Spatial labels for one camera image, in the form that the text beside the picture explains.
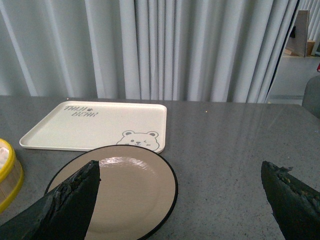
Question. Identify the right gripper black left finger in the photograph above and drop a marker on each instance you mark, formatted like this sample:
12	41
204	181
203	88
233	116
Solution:
64	213

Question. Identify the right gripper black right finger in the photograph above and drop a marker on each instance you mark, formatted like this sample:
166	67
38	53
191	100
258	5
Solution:
295	205

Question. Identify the beige plate black rim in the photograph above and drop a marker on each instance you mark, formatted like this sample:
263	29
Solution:
137	193

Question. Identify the cream bear tray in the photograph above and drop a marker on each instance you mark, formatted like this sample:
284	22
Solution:
88	125

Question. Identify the yellow rimmed bamboo steamer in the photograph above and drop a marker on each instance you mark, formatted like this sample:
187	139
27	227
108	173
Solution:
11	176

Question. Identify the white steamer liner cloth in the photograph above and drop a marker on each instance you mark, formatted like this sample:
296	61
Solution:
4	156

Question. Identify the grey chair back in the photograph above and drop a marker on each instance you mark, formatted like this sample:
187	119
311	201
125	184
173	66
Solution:
311	97

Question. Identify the wooden board shelf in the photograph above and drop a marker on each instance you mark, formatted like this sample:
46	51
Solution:
298	43

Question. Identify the white pleated curtain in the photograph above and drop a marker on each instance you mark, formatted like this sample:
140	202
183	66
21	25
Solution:
192	50

